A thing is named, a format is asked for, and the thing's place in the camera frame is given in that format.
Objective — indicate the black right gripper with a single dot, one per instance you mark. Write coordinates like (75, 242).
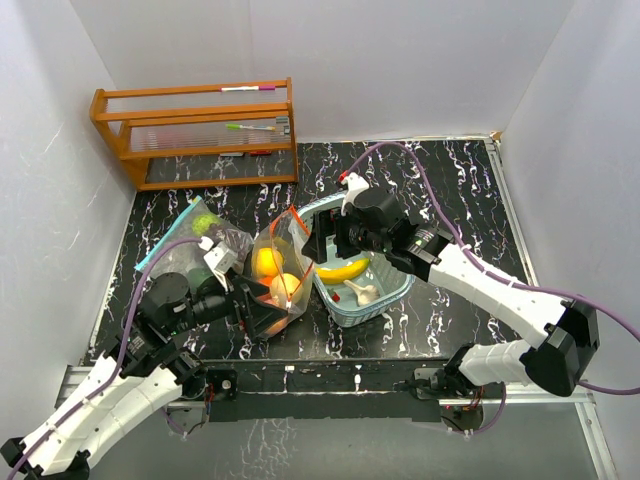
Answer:
(324, 226)

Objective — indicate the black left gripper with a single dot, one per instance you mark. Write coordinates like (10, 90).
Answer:
(259, 313)

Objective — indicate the yellow lemon fruit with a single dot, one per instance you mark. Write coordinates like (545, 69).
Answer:
(267, 262)

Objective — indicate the red zipper clear bag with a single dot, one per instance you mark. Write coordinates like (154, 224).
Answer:
(287, 234)

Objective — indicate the white garlic bulb toy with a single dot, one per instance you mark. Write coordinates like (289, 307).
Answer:
(365, 295)

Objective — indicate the green bumpy fruit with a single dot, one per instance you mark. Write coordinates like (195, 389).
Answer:
(202, 223)

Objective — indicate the blue zipper clear bag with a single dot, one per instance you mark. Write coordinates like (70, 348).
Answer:
(178, 250)

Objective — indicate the pink orange peach fruit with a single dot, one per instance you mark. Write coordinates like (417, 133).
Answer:
(277, 327)

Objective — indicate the orange pumpkin toy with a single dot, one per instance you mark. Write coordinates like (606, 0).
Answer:
(266, 281)

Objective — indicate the dark red grape bunch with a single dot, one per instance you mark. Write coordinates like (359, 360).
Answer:
(236, 240)

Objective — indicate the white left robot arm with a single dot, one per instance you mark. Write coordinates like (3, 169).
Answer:
(140, 374)

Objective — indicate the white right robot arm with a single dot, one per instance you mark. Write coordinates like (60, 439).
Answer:
(557, 337)

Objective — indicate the yellow banana toy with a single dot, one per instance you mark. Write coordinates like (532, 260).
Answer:
(334, 276)

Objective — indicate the light blue plastic basket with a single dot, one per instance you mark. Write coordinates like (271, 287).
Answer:
(392, 284)

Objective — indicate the wooden shelf rack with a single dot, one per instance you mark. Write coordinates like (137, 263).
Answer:
(142, 126)

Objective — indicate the green capped marker pen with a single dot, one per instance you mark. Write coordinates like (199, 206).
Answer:
(232, 126)

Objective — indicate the pink white marker pen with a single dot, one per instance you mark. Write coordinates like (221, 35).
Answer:
(248, 88)

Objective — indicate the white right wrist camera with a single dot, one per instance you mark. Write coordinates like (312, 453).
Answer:
(355, 185)

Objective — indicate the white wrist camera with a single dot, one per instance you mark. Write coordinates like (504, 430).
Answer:
(355, 185)
(217, 256)

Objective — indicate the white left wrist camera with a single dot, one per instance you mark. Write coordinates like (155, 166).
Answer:
(217, 256)

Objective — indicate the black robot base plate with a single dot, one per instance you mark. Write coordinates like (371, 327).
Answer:
(238, 390)

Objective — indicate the aluminium frame rail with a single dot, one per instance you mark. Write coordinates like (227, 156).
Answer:
(542, 442)

